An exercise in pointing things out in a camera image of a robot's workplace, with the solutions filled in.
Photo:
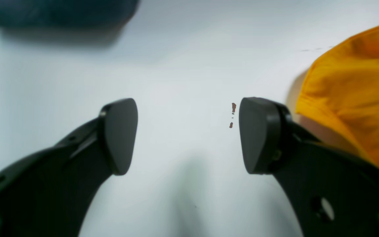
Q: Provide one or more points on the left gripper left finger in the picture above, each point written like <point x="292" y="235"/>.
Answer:
<point x="48" y="193"/>

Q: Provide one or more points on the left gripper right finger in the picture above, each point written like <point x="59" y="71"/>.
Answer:
<point x="333" y="193"/>

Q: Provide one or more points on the orange yellow T-shirt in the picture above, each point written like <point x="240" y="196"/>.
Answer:
<point x="341" y="92"/>

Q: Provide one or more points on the dark navy T-shirt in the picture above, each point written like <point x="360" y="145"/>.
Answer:
<point x="18" y="14"/>

